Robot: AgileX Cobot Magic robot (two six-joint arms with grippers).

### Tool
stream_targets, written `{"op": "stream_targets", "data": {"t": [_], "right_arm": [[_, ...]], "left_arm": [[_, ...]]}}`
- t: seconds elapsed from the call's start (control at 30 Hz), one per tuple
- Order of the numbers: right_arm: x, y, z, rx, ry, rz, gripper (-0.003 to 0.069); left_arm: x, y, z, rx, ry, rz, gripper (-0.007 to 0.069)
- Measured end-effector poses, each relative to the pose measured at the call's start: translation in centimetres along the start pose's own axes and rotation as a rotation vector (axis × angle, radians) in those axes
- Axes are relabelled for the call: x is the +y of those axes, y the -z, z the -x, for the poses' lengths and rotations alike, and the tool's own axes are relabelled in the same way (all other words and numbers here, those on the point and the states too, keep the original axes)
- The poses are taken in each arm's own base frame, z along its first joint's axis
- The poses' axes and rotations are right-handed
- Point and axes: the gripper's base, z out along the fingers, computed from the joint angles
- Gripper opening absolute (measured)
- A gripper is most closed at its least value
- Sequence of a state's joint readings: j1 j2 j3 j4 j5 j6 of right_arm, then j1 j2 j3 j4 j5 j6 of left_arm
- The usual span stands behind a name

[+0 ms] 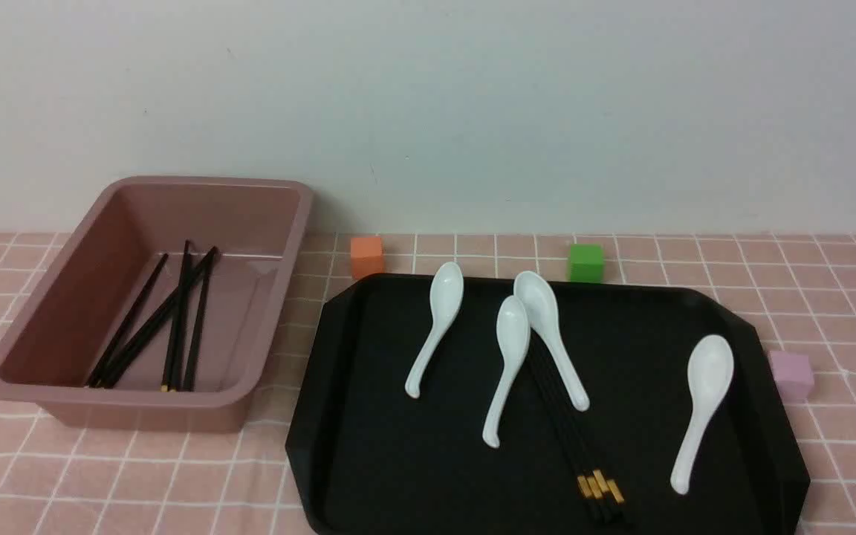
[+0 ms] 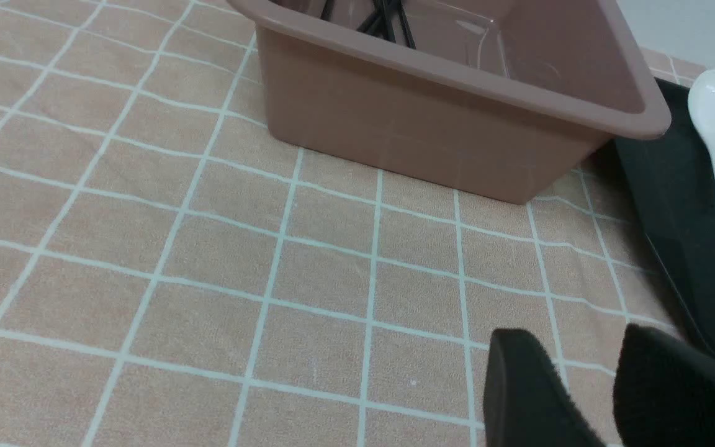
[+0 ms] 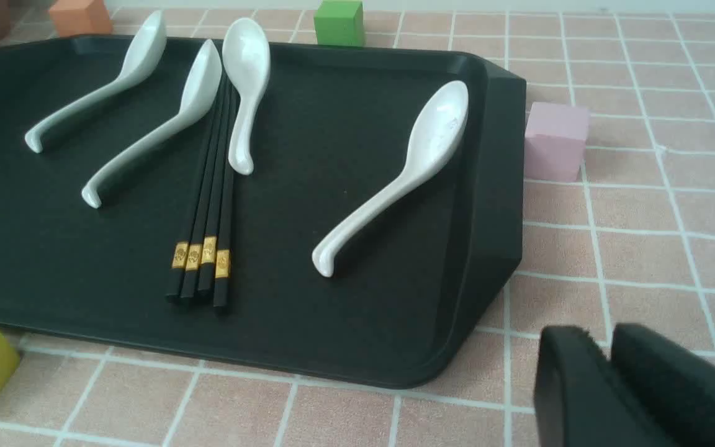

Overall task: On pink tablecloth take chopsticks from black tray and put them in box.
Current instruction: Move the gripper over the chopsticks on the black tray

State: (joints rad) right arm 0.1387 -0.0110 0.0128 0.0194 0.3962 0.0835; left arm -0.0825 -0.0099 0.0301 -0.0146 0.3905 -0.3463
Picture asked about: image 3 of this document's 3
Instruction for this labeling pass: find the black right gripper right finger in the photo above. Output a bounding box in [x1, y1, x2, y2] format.
[612, 323, 715, 446]

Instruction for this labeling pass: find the white ceramic spoon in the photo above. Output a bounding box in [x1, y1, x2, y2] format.
[81, 39, 222, 209]
[312, 80, 469, 278]
[24, 11, 168, 153]
[222, 17, 271, 176]

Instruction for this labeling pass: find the green cube block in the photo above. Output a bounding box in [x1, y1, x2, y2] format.
[314, 1, 365, 47]

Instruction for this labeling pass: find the black plastic tray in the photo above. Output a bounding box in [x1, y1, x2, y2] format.
[0, 35, 526, 389]

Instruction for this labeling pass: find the pink cube block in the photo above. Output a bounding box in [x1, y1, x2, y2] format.
[524, 102, 590, 182]

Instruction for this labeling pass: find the black chopstick gold band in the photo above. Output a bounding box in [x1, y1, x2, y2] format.
[196, 84, 233, 298]
[179, 80, 228, 307]
[165, 93, 222, 305]

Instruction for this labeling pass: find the orange cube block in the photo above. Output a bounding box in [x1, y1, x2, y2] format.
[48, 0, 114, 37]

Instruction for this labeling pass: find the white ceramic spoon far right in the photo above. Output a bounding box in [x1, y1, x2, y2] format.
[312, 80, 469, 278]

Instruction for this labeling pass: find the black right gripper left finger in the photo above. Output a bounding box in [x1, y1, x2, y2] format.
[533, 326, 675, 446]

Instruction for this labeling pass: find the white ceramic spoon far left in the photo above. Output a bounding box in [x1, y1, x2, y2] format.
[24, 11, 168, 153]

